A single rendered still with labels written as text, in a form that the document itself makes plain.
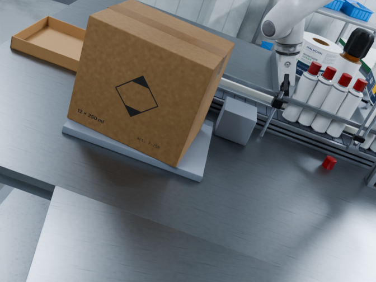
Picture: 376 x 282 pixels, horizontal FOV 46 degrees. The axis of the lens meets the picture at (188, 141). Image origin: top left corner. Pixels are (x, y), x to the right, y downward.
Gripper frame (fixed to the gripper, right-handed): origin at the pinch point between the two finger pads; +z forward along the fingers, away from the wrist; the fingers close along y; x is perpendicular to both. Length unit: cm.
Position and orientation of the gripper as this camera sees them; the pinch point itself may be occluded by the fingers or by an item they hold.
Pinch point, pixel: (283, 96)
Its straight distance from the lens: 149.1
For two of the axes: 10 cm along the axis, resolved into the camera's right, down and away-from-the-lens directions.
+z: 0.2, 8.7, 4.8
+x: -9.9, -0.5, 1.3
